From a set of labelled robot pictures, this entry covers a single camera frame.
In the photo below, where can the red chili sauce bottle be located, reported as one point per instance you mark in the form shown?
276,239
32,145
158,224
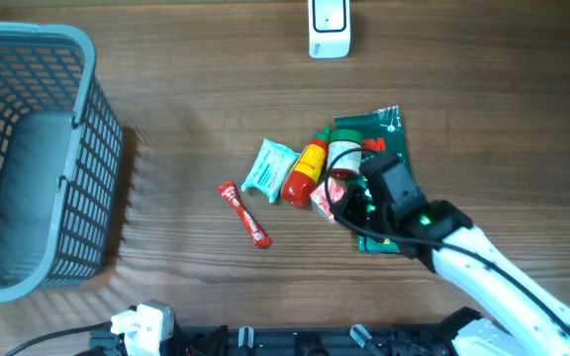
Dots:
304,176

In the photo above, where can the grey plastic mesh basket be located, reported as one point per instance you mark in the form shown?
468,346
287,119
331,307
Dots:
60,153

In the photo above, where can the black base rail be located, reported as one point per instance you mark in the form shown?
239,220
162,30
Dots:
419,340

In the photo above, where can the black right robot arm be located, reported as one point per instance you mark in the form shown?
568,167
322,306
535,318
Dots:
523,319

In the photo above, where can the green-lid spice jar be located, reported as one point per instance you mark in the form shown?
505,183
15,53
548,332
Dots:
344,153

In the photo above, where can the orange tissue packet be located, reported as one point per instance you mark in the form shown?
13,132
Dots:
322,194

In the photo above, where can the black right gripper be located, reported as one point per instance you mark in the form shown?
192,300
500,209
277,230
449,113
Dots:
351,199

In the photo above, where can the green 3M gloves packet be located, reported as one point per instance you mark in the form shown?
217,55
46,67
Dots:
382,130

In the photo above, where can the mint green tissue packet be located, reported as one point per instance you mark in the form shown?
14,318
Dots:
270,169

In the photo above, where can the red Nescafe coffee stick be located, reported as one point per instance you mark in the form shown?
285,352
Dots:
259,237

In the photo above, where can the white barcode scanner box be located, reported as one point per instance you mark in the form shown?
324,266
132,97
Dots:
329,28

